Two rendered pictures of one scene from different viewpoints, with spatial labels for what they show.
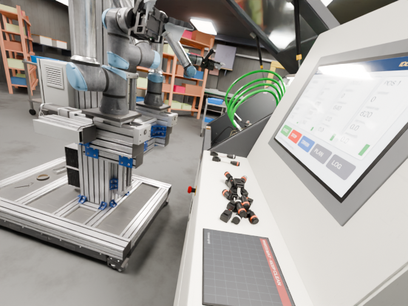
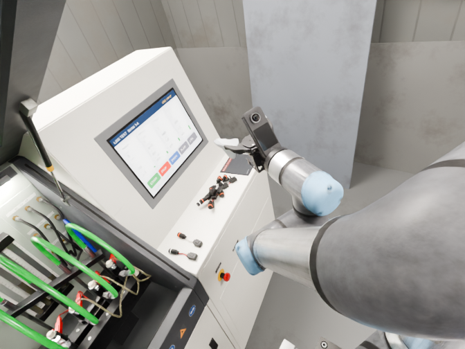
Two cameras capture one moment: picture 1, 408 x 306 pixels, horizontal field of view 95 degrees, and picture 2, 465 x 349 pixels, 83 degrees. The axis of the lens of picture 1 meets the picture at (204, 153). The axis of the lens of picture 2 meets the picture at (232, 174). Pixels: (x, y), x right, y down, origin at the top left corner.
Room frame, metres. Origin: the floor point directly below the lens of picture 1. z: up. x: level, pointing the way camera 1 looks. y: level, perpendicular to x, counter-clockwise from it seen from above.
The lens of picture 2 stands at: (1.16, 0.51, 1.82)
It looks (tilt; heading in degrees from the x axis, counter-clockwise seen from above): 40 degrees down; 218
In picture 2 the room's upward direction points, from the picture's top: 16 degrees counter-clockwise
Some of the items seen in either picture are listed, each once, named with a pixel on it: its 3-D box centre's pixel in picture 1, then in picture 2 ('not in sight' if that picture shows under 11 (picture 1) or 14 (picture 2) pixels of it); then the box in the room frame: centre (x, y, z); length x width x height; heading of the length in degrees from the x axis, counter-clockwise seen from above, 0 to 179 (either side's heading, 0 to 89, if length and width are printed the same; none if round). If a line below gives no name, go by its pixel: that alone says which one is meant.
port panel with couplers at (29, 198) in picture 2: not in sight; (46, 226); (1.00, -0.51, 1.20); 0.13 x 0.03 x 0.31; 2
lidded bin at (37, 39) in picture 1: (42, 40); not in sight; (7.10, 6.34, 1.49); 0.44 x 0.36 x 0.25; 173
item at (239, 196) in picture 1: (237, 192); (216, 189); (0.49, -0.12, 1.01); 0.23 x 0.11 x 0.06; 2
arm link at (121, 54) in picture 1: (122, 53); (304, 221); (0.79, 0.39, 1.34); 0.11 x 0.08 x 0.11; 147
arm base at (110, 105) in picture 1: (114, 102); not in sight; (1.04, 0.55, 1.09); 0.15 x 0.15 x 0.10
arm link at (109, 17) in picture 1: (118, 22); (311, 187); (0.78, 0.40, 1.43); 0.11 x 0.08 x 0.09; 57
